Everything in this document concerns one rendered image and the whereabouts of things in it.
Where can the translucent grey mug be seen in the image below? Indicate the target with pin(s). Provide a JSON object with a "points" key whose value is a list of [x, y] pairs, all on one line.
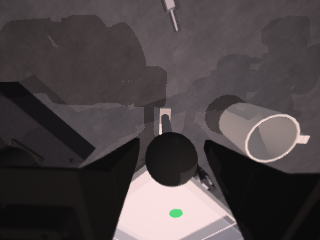
{"points": [[270, 140]]}

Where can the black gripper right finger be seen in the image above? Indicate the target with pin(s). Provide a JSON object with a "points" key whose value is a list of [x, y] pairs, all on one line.
{"points": [[266, 203]]}

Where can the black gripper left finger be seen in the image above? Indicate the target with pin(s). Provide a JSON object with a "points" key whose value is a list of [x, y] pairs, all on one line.
{"points": [[97, 190]]}

